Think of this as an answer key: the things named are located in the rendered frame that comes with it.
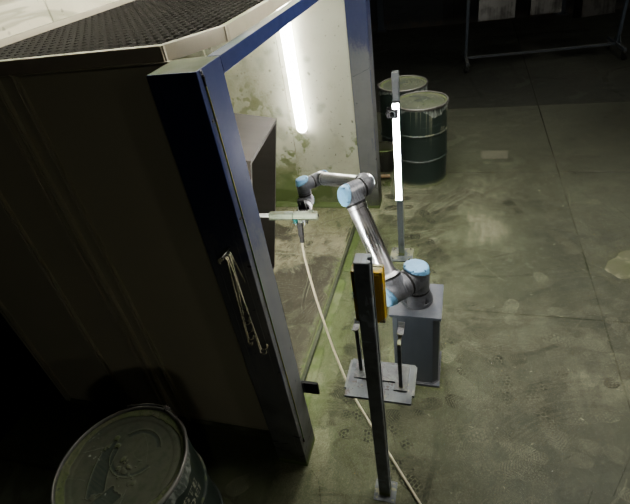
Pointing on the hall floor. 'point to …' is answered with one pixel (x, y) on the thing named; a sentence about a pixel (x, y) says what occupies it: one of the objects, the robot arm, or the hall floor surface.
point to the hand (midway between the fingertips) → (298, 220)
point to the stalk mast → (365, 290)
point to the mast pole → (398, 201)
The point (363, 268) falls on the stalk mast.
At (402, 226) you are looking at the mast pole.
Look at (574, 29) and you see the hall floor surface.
